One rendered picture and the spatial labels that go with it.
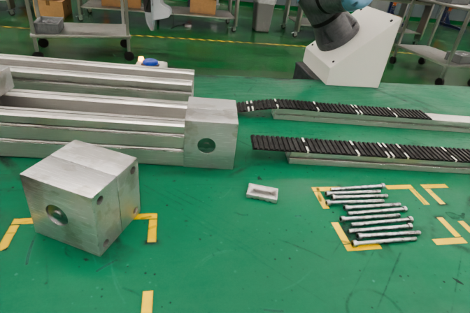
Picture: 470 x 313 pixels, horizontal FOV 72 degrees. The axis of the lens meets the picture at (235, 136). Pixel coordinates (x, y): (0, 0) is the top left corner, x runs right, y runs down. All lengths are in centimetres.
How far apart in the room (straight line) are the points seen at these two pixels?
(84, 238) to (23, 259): 7
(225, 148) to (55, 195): 28
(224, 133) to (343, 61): 63
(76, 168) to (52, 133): 18
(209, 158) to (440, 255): 38
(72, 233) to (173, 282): 14
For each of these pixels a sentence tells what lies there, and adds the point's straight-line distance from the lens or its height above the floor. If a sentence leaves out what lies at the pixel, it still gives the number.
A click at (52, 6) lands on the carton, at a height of 17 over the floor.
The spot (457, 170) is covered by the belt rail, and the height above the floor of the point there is 79.
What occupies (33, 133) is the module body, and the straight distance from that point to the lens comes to 62.
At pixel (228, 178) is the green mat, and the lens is 57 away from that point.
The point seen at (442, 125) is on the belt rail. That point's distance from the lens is 99.
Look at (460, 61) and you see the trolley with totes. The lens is 462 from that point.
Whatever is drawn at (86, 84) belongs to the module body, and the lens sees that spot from 78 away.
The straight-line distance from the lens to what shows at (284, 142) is 63.
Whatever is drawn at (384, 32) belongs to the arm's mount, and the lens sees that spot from 113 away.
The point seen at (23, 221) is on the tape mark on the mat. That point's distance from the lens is 53.
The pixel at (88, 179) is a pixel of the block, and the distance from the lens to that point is 42.
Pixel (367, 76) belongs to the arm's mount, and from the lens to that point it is 115.
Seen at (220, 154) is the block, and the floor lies 81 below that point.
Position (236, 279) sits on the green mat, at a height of 78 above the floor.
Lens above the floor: 112
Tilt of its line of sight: 30 degrees down
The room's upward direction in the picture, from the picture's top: 7 degrees clockwise
